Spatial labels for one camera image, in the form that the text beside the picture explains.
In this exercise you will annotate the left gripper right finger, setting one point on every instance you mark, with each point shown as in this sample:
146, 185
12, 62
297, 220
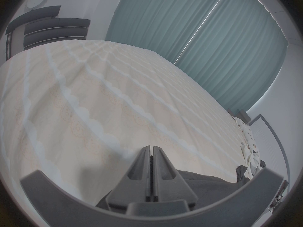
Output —
165, 185

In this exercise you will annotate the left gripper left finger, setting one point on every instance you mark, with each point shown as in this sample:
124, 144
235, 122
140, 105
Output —
139, 185

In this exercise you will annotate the black T-shirt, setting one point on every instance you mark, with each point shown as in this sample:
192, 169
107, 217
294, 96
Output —
208, 183

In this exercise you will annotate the pile of clothes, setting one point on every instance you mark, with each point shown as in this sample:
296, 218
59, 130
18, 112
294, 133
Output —
253, 162

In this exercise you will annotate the bed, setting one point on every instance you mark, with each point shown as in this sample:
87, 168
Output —
94, 103

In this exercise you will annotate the white printed pillow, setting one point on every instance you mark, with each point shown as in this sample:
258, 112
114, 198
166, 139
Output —
248, 133

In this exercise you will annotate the grey bedside table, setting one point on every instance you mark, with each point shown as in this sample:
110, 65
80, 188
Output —
241, 115

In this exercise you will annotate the blue-green curtain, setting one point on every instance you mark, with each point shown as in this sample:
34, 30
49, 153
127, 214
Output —
161, 15
236, 55

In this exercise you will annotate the dark grey chest of drawers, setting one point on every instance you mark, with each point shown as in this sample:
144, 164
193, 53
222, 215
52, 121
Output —
56, 32

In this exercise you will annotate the dark grey table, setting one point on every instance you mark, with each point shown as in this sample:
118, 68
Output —
30, 14

